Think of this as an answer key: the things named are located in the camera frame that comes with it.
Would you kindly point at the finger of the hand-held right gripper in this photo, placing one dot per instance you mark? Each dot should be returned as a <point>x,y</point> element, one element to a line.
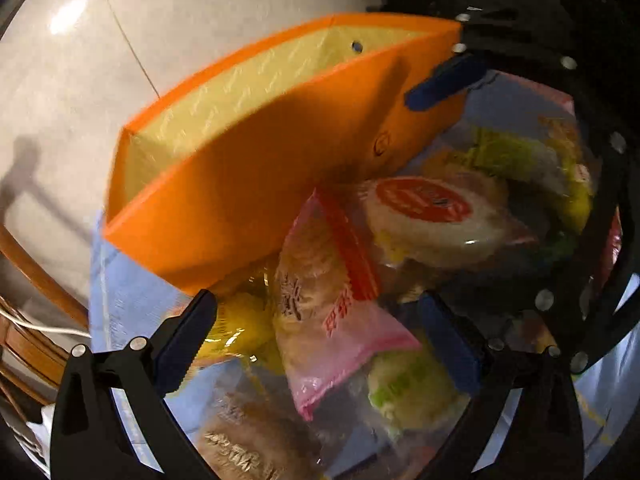
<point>440,82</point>
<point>617,170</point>

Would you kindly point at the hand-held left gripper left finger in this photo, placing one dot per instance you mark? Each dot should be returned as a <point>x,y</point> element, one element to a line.
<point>185,345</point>

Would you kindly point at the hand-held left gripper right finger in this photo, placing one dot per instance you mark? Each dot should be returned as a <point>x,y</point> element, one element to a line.
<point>450,345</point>

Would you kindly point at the pink rice cracker bag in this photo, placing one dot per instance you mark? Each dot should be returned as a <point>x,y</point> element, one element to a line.
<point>330,330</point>

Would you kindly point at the orange cardboard box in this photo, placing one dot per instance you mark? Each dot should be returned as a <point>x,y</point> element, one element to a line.
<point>250,185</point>

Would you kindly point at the clear packet of yellow snacks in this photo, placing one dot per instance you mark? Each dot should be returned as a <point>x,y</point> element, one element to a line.
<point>500,155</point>

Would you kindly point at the yellow pastry packet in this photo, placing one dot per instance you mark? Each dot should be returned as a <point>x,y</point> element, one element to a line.
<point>245,320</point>

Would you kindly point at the blue checked cloth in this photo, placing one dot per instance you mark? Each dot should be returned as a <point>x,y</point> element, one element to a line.
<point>125,300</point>

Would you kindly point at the brown cracker packet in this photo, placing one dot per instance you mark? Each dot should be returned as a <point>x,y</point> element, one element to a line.
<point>250,440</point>

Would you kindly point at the round pastry with red label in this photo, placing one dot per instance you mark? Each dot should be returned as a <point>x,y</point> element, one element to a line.
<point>425,230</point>

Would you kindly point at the wooden chair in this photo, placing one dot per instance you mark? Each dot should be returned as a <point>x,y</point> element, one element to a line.
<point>25,340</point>

